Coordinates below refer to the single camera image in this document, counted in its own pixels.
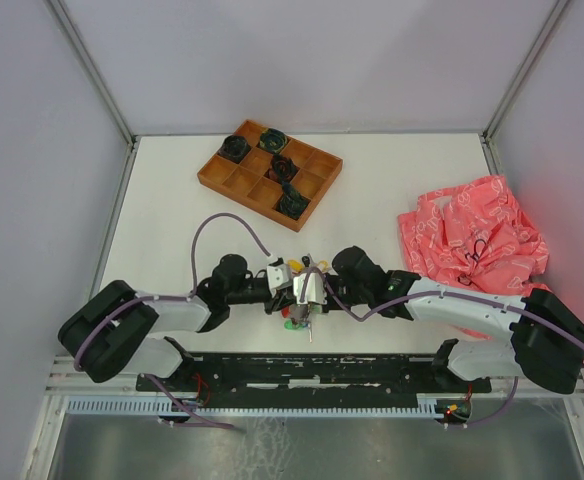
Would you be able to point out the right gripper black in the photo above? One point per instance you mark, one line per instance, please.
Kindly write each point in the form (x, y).
(328, 303)

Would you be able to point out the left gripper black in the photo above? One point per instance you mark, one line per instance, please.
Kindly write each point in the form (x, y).
(281, 299)

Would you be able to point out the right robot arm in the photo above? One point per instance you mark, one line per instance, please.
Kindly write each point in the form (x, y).
(534, 335)

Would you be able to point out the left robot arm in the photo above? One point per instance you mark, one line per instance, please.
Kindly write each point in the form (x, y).
(124, 330)

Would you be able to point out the green leaf rolled cloth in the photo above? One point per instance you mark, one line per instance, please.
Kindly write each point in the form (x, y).
(292, 204)

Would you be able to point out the wooden compartment tray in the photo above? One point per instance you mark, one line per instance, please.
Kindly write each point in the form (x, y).
(248, 184)

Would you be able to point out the orange flower rolled cloth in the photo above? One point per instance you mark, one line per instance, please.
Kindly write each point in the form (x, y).
(282, 169)

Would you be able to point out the pink patterned cloth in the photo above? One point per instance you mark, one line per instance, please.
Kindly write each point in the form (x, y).
(474, 236)

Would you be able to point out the dark green rolled cloth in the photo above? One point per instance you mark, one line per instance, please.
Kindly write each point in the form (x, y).
(272, 141)

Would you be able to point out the dark floral rolled cloth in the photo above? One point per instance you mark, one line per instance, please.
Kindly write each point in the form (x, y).
(234, 148)

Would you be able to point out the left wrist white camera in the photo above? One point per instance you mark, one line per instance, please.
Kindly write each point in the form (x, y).
(278, 275)

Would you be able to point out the wrist white camera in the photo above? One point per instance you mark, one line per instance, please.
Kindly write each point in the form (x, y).
(308, 288)
(278, 275)

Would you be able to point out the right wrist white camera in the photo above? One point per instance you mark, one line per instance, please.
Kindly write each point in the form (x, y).
(308, 288)

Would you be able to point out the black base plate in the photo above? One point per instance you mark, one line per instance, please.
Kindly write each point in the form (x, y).
(314, 380)

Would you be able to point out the grey cable duct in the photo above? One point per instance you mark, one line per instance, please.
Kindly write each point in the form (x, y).
(163, 407)

